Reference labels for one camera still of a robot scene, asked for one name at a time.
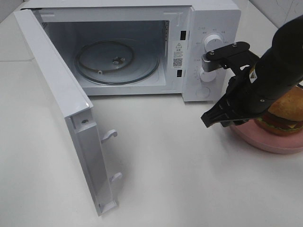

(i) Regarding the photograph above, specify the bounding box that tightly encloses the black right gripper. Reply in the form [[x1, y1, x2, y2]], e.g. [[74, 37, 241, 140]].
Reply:
[[201, 42, 263, 128]]

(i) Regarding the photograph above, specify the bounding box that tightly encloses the white timer knob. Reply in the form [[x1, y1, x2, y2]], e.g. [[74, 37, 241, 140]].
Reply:
[[199, 68, 217, 83]]

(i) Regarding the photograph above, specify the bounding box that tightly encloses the pink plate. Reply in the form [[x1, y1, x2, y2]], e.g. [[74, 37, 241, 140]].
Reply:
[[230, 120, 303, 155]]

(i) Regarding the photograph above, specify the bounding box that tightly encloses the white microwave door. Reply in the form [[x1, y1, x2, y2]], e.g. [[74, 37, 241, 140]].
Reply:
[[14, 9, 122, 216]]

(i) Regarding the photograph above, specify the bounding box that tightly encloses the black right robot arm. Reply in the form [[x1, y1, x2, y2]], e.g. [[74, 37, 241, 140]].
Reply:
[[201, 16, 303, 127]]

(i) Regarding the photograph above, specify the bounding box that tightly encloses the toy burger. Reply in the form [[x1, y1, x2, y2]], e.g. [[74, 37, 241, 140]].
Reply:
[[254, 86, 303, 136]]

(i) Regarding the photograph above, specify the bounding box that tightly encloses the white power knob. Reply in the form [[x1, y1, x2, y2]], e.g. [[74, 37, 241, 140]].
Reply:
[[204, 34, 223, 52]]

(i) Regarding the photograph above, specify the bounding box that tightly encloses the glass microwave turntable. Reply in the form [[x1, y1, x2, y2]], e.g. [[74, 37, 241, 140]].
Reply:
[[74, 39, 160, 85]]

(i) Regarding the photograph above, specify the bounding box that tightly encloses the white microwave oven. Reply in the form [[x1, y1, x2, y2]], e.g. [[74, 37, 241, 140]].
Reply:
[[19, 0, 241, 102]]

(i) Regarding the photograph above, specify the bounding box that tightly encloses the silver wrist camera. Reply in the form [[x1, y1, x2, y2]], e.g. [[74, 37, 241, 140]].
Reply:
[[202, 53, 222, 72]]

